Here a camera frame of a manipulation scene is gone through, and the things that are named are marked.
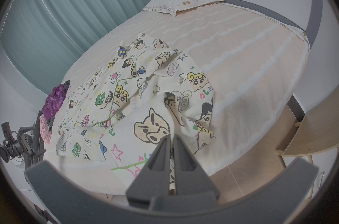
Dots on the purple satin garment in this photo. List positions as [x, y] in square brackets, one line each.
[54, 103]

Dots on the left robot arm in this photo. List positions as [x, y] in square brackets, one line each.
[8, 151]

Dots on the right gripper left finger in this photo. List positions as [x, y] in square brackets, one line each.
[153, 178]

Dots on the white printed pyjama top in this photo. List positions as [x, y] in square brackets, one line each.
[148, 101]

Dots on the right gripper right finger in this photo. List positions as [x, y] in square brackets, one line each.
[193, 178]

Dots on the bed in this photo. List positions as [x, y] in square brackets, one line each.
[238, 53]

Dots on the light wooden chair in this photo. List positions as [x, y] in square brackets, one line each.
[317, 133]

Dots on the pink garment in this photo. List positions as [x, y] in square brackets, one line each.
[45, 129]

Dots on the dark grey garment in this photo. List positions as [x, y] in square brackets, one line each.
[66, 85]

